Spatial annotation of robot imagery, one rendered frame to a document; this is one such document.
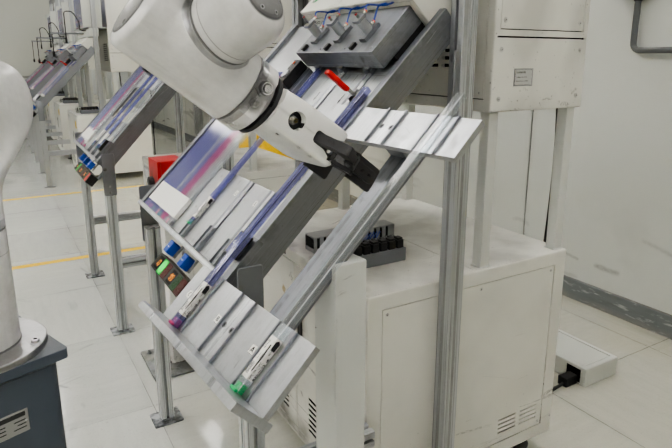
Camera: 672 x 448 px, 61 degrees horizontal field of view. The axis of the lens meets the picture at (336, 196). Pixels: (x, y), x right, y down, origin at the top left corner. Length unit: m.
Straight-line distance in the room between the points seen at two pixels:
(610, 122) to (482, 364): 1.50
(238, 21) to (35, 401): 0.67
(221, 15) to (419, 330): 1.00
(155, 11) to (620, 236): 2.46
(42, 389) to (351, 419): 0.47
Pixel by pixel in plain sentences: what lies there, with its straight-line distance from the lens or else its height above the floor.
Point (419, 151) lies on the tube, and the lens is 0.80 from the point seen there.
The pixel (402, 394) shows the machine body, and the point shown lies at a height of 0.35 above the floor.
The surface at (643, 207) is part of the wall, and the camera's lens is 2.73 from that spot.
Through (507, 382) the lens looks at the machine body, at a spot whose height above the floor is 0.27.
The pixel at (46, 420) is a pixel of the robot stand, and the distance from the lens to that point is 1.02.
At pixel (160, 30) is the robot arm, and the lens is 0.57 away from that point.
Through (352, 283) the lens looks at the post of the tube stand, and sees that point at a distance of 0.89.
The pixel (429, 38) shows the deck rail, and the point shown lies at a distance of 1.24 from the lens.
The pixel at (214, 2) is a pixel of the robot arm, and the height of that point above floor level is 1.17.
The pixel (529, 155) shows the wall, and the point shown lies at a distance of 3.06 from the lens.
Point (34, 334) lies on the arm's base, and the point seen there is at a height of 0.71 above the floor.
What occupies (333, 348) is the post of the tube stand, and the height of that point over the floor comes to 0.68.
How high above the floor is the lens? 1.12
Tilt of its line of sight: 13 degrees down
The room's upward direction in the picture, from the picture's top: straight up
